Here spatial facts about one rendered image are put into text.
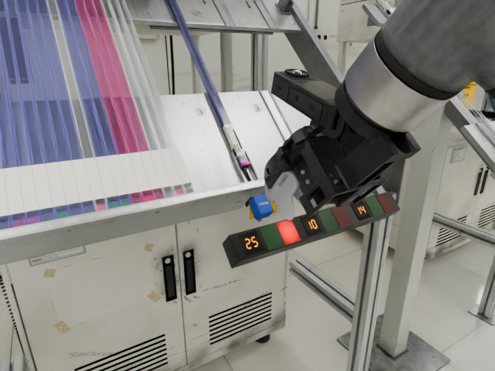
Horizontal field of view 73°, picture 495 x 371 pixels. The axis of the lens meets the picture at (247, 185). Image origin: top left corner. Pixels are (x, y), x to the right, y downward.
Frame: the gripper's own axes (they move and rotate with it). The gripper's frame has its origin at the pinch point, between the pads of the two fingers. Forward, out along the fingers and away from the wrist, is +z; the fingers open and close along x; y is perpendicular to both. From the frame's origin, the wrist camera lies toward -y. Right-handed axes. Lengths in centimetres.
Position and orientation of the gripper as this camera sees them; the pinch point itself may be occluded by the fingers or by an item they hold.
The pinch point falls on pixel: (274, 191)
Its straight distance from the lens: 45.8
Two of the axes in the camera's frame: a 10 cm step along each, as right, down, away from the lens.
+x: 8.6, -1.7, 4.8
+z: -3.4, 4.9, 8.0
